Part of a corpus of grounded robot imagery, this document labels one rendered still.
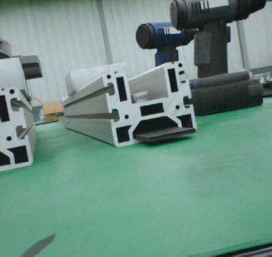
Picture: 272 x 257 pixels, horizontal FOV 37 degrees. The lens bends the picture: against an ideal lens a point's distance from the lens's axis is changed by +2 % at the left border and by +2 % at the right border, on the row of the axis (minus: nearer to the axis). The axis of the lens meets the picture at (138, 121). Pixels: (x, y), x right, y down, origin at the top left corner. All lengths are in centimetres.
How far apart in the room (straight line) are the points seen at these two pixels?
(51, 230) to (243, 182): 9
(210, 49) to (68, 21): 1178
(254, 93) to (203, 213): 60
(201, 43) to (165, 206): 59
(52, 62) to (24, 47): 88
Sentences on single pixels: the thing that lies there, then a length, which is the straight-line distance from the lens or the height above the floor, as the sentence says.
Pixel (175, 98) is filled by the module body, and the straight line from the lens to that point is 47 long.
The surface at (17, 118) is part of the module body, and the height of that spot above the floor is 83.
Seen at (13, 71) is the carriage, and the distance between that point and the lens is 52.
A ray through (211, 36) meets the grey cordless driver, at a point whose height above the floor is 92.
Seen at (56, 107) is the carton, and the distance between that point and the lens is 337.
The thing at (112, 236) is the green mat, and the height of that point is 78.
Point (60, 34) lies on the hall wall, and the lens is 1241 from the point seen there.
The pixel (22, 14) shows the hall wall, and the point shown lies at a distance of 1260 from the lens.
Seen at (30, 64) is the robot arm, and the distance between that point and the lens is 127.
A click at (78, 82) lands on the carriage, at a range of 77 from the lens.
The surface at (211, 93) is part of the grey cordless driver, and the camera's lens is 73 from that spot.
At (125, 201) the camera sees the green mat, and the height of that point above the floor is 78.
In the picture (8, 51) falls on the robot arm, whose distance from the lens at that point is 125.
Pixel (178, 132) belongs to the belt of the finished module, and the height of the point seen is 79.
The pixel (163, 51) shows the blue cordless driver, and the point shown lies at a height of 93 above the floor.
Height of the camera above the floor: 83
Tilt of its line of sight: 3 degrees down
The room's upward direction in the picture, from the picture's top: 10 degrees counter-clockwise
